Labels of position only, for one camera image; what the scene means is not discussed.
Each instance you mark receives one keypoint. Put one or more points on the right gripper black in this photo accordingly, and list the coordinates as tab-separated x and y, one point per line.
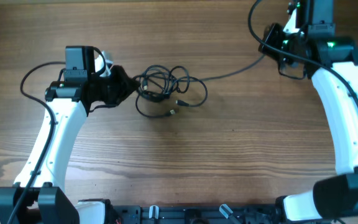
275	30

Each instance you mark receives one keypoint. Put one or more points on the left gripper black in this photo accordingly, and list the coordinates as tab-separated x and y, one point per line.
124	84

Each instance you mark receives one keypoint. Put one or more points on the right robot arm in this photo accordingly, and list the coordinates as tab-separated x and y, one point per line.
329	199

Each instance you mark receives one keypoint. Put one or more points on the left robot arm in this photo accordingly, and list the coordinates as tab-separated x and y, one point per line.
38	192

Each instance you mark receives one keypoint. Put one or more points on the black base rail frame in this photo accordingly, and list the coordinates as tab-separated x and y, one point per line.
249	214

